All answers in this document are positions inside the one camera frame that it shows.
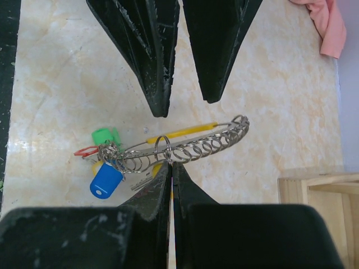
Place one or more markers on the pink crumpled cloth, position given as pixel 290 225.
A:
pixel 329 23

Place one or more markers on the yellow key tag on ring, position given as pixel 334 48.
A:
pixel 96 167

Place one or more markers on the key with blue tag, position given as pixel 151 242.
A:
pixel 105 182

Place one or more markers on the red key tag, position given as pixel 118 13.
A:
pixel 86 152

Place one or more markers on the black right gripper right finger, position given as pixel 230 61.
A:
pixel 209 234

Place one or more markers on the wooden clothes rack base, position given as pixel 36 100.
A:
pixel 335 198

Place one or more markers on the green key tag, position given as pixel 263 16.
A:
pixel 105 135

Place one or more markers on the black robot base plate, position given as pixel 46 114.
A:
pixel 10 20

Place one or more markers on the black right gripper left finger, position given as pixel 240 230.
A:
pixel 132 235

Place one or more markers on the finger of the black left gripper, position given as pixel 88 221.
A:
pixel 145 33
pixel 216 30

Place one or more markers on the key with yellow tag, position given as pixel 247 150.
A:
pixel 149 177

